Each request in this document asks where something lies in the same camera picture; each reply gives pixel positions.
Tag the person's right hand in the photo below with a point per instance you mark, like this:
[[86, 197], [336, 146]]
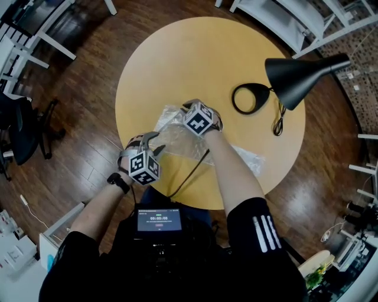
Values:
[[218, 122]]

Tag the person in dark clothes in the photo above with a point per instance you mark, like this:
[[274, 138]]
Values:
[[177, 274]]

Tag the black wristwatch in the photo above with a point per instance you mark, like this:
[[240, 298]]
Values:
[[118, 181]]

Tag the person's right forearm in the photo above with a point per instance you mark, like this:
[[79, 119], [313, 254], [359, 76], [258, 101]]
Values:
[[236, 177]]

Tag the black chest-mounted screen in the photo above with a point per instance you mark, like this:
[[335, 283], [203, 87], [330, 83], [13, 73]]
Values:
[[159, 221]]

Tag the person's left forearm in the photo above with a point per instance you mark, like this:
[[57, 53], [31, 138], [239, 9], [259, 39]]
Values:
[[100, 206]]

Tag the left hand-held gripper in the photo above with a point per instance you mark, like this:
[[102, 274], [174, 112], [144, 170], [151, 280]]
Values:
[[144, 168]]

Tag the white low table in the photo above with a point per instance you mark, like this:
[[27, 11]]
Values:
[[59, 230]]

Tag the white side table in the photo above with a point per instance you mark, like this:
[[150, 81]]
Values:
[[369, 171]]

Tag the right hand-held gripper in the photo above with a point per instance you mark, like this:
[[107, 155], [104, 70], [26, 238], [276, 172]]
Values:
[[198, 119]]

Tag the black office chair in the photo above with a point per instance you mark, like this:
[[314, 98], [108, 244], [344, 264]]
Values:
[[23, 132]]

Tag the small light round table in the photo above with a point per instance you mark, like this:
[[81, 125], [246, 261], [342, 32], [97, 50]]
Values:
[[316, 259]]

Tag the person's left hand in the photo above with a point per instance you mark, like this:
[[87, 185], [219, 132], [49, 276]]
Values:
[[127, 153]]

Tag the clear plastic bag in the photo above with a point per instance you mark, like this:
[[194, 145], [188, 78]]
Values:
[[180, 141]]

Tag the green potted plant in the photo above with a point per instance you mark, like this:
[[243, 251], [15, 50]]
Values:
[[314, 278]]

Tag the black desk lamp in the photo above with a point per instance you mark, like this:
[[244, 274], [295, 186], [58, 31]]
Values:
[[295, 79]]

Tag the white shelf unit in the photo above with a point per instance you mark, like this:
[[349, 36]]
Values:
[[295, 17]]

